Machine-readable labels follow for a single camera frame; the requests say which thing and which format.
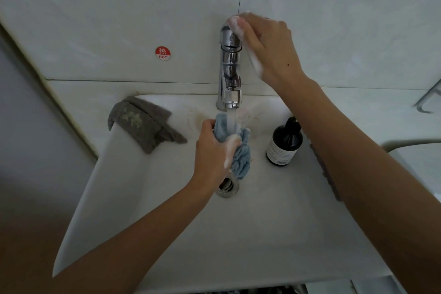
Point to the person's right hand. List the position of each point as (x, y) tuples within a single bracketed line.
[(272, 46)]

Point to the person's left hand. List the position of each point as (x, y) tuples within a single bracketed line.
[(210, 159)]

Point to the blue stained cloth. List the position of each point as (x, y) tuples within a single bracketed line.
[(234, 145)]

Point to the grey stained cloth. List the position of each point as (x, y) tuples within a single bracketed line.
[(141, 123)]

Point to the white ceramic sink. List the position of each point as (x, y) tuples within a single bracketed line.
[(234, 235)]

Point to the brown cloth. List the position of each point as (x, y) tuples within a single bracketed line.
[(325, 170)]

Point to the person's left forearm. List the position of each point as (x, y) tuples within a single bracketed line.
[(117, 249)]

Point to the person's right forearm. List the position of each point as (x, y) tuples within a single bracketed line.
[(358, 159)]

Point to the metal sink drain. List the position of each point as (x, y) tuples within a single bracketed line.
[(227, 185)]

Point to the chrome faucet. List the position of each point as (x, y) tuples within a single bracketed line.
[(229, 73)]

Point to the black pump soap bottle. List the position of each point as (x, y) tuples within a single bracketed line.
[(284, 144)]

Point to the red round sticker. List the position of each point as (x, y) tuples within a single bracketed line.
[(162, 52)]

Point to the gray patterned trousers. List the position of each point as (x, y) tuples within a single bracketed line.
[(248, 290)]

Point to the white toilet tank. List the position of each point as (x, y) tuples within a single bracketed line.
[(417, 166)]

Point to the metal wall shelf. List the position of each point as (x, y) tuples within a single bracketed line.
[(428, 96)]

